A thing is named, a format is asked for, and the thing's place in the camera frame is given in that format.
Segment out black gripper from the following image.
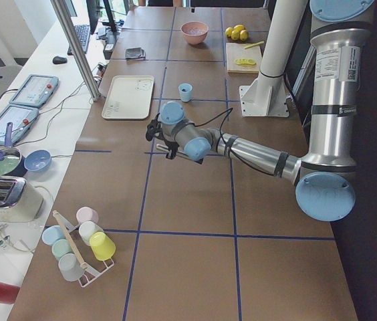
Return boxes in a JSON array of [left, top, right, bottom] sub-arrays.
[[164, 139, 179, 160]]

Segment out steel muddler black tip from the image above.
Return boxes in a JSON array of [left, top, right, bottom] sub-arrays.
[[156, 144, 191, 161]]

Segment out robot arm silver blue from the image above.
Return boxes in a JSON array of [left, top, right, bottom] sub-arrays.
[[146, 1, 374, 221]]

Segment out light blue plastic cup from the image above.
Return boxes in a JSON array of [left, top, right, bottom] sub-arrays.
[[178, 83, 193, 102]]

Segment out pink cup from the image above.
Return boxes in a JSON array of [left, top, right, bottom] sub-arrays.
[[76, 206, 99, 225]]

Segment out white cup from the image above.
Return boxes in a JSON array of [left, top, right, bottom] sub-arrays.
[[78, 221, 104, 246]]

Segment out yellow cup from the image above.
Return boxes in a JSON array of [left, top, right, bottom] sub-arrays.
[[90, 231, 116, 261]]

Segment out pink bowl of ice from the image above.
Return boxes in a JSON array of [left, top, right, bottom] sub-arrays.
[[180, 21, 209, 45]]

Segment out mint green cup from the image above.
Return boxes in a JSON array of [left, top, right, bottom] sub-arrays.
[[51, 239, 73, 261]]

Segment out light blue cup on rack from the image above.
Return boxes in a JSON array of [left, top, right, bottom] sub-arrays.
[[41, 225, 65, 246]]

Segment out white cup rack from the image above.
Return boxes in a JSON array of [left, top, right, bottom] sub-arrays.
[[52, 210, 116, 288]]

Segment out grey cup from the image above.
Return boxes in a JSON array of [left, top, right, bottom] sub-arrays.
[[58, 253, 84, 282]]

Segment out cream bear tray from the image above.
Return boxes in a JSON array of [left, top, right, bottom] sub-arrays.
[[102, 76, 154, 120]]

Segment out grey folded cloth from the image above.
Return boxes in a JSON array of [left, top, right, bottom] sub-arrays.
[[125, 47, 146, 60]]

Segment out lemon slices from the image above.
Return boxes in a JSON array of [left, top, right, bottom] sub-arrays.
[[234, 58, 257, 66]]

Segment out wooden cutting board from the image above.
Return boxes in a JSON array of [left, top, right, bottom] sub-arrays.
[[226, 43, 262, 74]]

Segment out blue bowl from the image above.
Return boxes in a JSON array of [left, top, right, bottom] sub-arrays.
[[24, 150, 51, 173]]

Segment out yellow lemon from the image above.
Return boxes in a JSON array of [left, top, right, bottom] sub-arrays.
[[233, 24, 245, 32], [231, 30, 240, 41], [225, 27, 233, 37], [239, 29, 249, 41]]

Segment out yellow plastic knife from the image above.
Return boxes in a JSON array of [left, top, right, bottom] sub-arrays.
[[244, 41, 265, 49]]

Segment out black computer mouse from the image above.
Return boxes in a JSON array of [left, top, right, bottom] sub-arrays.
[[52, 56, 68, 65]]

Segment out teach pendant far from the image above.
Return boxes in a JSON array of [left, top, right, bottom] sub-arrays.
[[9, 74, 59, 108]]

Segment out teach pendant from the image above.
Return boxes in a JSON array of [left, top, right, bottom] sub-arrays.
[[9, 74, 59, 108], [0, 104, 39, 147]]

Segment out black keyboard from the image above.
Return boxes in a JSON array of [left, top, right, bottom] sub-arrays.
[[74, 24, 91, 54]]

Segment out teach pendant near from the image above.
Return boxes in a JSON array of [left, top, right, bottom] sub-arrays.
[[0, 104, 39, 147]]

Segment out blue saucepan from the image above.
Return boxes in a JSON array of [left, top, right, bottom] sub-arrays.
[[0, 122, 27, 177]]

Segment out white toaster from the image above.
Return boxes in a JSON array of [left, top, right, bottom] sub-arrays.
[[0, 176, 43, 223]]

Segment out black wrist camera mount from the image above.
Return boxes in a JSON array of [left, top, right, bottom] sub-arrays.
[[145, 113, 164, 142]]

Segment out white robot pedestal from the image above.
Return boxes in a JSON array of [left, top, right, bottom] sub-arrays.
[[239, 0, 308, 117]]

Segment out aluminium frame post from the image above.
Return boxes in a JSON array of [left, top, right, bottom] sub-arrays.
[[50, 0, 101, 102]]

